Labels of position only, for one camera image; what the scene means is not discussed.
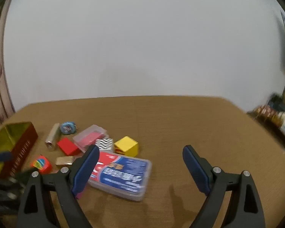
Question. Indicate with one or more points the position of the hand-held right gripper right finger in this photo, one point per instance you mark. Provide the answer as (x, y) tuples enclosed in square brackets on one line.
[(194, 168)]

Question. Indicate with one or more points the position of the gold foil packet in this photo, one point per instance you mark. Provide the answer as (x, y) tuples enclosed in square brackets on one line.
[(65, 160)]

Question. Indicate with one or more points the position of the orange cube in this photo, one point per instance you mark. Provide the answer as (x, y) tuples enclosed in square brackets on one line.
[(41, 163)]

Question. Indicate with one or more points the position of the red block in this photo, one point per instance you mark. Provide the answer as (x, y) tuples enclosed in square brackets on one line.
[(67, 146)]

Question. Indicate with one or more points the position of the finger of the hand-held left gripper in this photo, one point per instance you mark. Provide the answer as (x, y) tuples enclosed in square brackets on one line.
[(0, 157), (4, 190)]

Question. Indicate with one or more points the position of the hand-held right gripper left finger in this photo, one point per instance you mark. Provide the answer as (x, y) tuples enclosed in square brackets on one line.
[(85, 171)]

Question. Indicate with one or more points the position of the yellow cube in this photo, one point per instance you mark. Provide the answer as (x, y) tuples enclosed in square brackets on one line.
[(125, 144)]

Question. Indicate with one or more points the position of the pink block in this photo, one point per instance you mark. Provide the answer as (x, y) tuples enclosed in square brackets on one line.
[(79, 196)]

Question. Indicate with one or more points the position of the cluttered shelf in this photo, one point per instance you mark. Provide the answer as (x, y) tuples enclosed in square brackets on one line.
[(280, 121)]

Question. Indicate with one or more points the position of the clear card case blue red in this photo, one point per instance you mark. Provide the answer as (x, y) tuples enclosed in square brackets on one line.
[(125, 175)]

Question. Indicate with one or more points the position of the red tin box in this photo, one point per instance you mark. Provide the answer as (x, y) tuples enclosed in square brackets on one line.
[(23, 144)]

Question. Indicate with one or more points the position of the black white zigzag block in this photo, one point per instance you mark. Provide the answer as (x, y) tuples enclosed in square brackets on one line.
[(105, 144)]

